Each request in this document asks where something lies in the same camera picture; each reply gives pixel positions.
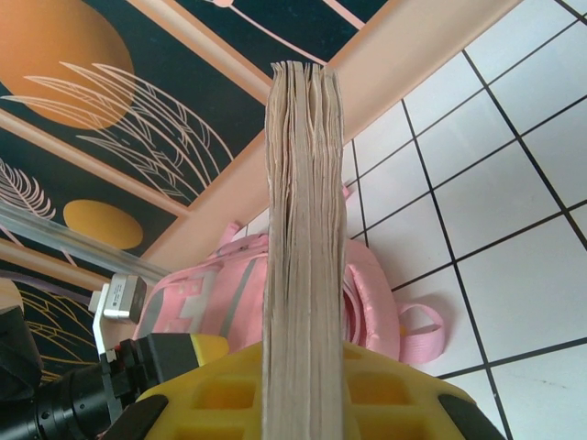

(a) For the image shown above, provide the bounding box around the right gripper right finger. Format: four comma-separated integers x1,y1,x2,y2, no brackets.
342,341,505,440

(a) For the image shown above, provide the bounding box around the aluminium frame post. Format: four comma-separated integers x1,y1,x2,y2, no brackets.
0,201,172,281

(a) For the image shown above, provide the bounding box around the pink backpack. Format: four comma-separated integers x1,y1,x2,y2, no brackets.
132,182,446,366

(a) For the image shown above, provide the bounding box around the navy book long yellow label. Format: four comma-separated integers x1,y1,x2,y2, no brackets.
260,61,348,440

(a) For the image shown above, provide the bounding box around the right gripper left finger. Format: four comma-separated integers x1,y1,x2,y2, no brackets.
109,342,266,440

